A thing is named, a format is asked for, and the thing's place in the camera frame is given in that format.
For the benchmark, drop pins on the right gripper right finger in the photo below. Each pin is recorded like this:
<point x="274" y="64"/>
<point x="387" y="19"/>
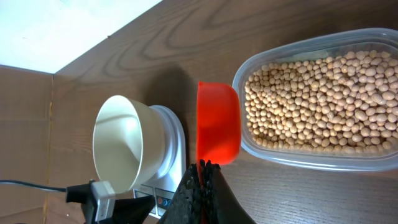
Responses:
<point x="219" y="202"/>

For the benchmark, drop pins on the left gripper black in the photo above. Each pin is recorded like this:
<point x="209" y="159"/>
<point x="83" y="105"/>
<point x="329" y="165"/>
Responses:
<point x="126" y="211"/>

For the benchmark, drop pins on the red measuring scoop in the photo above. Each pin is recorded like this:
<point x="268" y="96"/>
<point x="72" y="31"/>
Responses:
<point x="218" y="125"/>

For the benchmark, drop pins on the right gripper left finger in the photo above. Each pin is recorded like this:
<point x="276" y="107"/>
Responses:
<point x="185" y="207"/>

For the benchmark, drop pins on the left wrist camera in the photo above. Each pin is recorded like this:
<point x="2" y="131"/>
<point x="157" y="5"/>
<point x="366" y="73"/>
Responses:
<point x="104" y="200"/>

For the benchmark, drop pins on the soybeans in container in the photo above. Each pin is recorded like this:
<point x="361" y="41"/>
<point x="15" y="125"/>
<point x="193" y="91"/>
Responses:
<point x="334" y="105"/>

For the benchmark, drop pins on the clear plastic container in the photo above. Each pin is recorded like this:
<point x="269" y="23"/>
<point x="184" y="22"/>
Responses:
<point x="325" y="46"/>

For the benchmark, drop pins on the white round bowl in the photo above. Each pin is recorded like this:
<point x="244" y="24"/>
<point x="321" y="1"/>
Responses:
<point x="128" y="143"/>

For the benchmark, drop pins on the white digital kitchen scale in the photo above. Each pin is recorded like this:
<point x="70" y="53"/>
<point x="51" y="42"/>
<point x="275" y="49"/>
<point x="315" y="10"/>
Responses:
<point x="163" y="184"/>

